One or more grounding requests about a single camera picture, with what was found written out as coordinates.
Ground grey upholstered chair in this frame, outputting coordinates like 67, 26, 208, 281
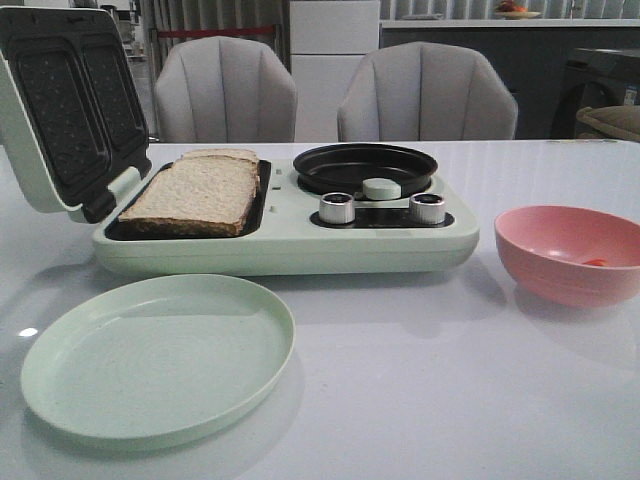
337, 42, 518, 142
154, 36, 297, 143

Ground red barrier belt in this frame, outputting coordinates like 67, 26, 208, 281
155, 24, 280, 39

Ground mint green round plate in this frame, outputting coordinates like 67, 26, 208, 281
20, 274, 295, 451

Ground right grey upholstered chair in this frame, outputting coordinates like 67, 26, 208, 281
337, 42, 518, 142

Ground dark grey counter cabinet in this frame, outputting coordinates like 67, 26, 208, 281
380, 19, 639, 139

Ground mint green breakfast maker base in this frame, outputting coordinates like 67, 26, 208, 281
93, 159, 479, 276

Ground bread slice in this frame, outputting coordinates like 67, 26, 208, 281
118, 163, 258, 237
174, 148, 259, 197

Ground dark washing machine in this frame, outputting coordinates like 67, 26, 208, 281
550, 48, 639, 139

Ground fruit plate on counter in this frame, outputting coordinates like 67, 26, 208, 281
494, 0, 541, 20

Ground mint green breakfast maker lid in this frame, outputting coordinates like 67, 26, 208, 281
1, 6, 151, 223

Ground olive cushion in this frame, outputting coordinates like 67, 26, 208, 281
576, 105, 639, 142

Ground left silver control knob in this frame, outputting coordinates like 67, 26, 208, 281
318, 192, 356, 225

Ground right silver control knob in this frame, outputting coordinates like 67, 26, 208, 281
409, 192, 446, 225

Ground silver control knob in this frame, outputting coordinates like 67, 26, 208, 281
409, 192, 446, 225
318, 192, 356, 225

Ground pink plastic bowl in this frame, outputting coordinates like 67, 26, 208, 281
494, 205, 639, 307

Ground white refrigerator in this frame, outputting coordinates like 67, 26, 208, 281
289, 1, 380, 142

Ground black round frying pan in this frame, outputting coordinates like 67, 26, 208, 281
293, 143, 438, 200

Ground left grey upholstered chair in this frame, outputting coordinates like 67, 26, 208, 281
154, 36, 297, 143

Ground orange shrimp piece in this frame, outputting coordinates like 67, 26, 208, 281
584, 258, 607, 267

